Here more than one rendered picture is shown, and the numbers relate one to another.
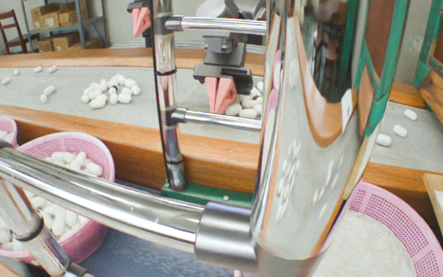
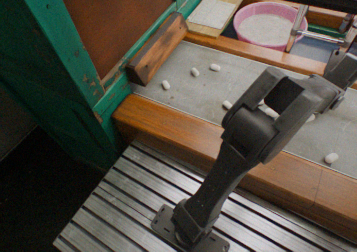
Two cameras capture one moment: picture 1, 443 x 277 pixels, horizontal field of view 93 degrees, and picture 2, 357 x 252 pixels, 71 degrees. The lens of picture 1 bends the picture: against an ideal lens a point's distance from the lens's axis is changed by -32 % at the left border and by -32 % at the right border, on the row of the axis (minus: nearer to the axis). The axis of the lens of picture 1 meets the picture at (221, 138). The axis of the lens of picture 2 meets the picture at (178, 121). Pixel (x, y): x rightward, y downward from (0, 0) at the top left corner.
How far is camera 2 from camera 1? 109 cm
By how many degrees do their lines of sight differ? 87
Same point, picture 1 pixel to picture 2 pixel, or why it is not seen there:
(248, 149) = (302, 63)
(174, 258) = (322, 59)
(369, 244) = (252, 36)
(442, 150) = (169, 59)
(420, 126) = (165, 78)
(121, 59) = not seen: outside the picture
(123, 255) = not seen: hidden behind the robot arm
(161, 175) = not seen: hidden behind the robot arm
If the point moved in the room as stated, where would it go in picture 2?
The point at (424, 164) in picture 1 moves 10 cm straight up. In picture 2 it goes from (196, 54) to (196, 31)
